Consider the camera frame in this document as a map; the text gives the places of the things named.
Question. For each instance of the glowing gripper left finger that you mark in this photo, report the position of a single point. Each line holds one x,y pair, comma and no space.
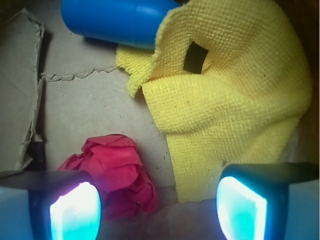
49,205

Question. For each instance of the red paper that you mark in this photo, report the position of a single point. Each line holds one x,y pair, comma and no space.
118,173

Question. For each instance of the yellow microfiber cloth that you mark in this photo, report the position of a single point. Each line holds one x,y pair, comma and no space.
228,82

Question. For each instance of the blue plastic bottle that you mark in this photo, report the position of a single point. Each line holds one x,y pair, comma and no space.
132,23

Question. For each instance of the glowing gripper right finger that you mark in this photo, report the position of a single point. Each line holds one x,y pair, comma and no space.
274,201

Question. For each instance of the brown paper bag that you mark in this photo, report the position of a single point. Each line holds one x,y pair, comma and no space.
61,89

